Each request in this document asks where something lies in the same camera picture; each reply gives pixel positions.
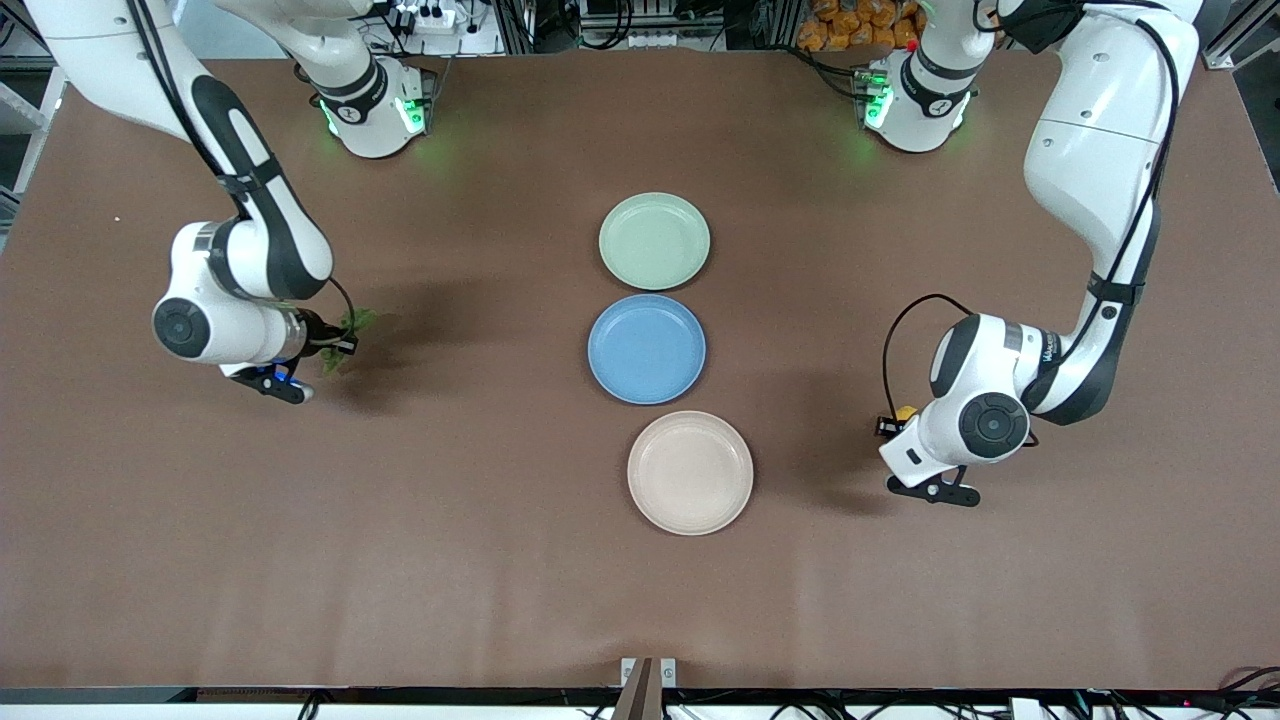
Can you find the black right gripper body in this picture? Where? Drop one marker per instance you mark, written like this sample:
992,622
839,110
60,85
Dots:
318,334

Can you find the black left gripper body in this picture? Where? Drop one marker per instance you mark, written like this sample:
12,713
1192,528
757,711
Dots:
886,426

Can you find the yellow lemon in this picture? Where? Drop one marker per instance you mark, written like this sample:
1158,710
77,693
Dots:
906,411

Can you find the green lettuce leaf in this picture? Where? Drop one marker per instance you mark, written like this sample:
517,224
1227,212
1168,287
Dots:
365,320

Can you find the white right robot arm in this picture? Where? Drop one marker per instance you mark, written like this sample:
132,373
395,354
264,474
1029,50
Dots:
250,260

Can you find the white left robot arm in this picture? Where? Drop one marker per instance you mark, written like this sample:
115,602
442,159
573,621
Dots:
1090,150

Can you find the beige round plate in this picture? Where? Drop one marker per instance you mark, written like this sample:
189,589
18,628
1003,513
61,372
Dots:
690,473

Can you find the blue round plate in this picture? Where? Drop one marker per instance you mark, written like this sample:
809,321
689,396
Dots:
647,349

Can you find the light green round plate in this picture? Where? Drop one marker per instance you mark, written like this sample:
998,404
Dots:
654,241

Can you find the white power adapter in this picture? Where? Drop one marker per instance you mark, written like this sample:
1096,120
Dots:
1027,709

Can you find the white power strip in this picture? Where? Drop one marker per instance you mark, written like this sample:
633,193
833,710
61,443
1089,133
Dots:
430,17

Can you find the orange snack bags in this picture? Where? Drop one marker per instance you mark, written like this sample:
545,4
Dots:
850,25

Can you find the black equipment rack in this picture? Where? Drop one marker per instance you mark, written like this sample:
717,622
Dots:
650,20

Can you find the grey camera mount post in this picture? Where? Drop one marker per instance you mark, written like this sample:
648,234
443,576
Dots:
640,700

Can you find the aluminium frame profile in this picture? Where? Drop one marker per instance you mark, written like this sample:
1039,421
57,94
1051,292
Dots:
1245,35

